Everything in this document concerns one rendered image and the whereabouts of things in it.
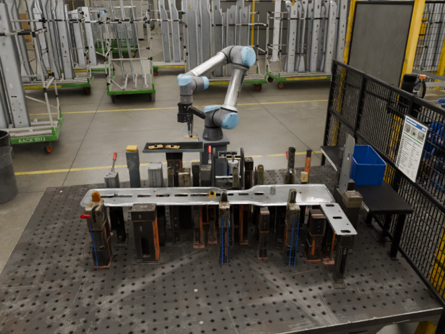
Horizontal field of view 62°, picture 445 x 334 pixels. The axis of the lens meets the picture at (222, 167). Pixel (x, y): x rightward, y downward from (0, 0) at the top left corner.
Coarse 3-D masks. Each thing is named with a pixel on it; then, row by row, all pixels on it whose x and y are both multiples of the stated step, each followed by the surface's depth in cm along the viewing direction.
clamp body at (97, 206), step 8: (88, 208) 180; (96, 208) 180; (104, 208) 188; (96, 216) 180; (104, 216) 188; (88, 224) 182; (96, 224) 182; (104, 224) 188; (96, 232) 185; (104, 232) 190; (96, 240) 187; (104, 240) 191; (96, 248) 189; (104, 248) 189; (96, 256) 190; (104, 256) 191; (112, 256) 201; (96, 264) 193; (104, 264) 193
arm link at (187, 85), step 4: (180, 76) 212; (184, 76) 212; (188, 76) 212; (180, 80) 211; (184, 80) 210; (188, 80) 211; (192, 80) 214; (180, 84) 212; (184, 84) 211; (188, 84) 211; (192, 84) 213; (180, 88) 213; (184, 88) 212; (188, 88) 212; (192, 88) 214; (180, 92) 214; (184, 92) 213; (188, 92) 213; (192, 92) 216; (184, 96) 214
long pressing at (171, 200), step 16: (112, 192) 207; (128, 192) 207; (144, 192) 207; (160, 192) 207; (176, 192) 207; (192, 192) 207; (208, 192) 207; (240, 192) 207; (256, 192) 207; (288, 192) 207; (304, 192) 207; (320, 192) 207
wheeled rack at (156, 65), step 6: (150, 36) 1110; (180, 42) 1129; (150, 60) 1049; (162, 60) 1109; (156, 66) 1056; (162, 66) 1058; (168, 66) 1060; (174, 66) 1062; (180, 66) 1065; (186, 66) 1068; (156, 72) 1072
